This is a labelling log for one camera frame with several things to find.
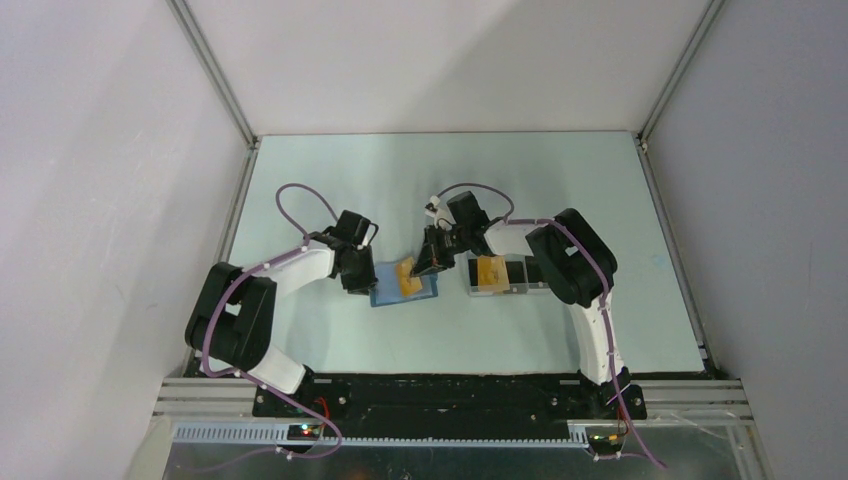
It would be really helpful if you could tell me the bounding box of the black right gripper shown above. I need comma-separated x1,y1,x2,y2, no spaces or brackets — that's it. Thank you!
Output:
411,224,470,278

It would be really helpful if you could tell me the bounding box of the blue leather card holder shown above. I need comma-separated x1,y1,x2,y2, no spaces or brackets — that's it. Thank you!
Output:
369,257,438,308

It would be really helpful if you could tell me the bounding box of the gold VIP credit card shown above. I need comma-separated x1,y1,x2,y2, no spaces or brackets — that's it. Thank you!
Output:
394,257,423,298

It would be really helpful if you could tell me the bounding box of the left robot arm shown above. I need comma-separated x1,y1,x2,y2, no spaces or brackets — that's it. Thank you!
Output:
184,210,378,417

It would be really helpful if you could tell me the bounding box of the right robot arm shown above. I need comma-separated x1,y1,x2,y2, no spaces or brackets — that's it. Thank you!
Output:
410,191,629,418

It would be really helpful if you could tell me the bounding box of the black credit card stack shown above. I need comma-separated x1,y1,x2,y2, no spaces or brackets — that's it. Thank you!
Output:
467,258,479,291

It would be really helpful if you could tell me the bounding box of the gold credit card stack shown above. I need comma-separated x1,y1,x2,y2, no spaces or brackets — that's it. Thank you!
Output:
477,256,510,292

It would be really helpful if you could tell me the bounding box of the clear acrylic card tray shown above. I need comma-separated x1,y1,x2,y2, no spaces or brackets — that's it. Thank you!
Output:
465,253,551,297

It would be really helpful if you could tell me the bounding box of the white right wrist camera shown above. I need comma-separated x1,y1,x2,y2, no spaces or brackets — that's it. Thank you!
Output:
425,195,451,223

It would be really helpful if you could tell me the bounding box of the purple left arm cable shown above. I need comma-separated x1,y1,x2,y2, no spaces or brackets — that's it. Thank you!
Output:
199,183,342,462

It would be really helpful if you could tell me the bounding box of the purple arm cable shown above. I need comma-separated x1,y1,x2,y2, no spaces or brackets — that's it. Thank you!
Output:
199,183,342,462
437,182,667,472

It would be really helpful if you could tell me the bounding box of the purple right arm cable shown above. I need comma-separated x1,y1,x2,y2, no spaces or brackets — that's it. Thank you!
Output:
437,182,667,472

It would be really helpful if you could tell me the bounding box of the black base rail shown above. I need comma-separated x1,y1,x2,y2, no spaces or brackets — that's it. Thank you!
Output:
252,372,647,442

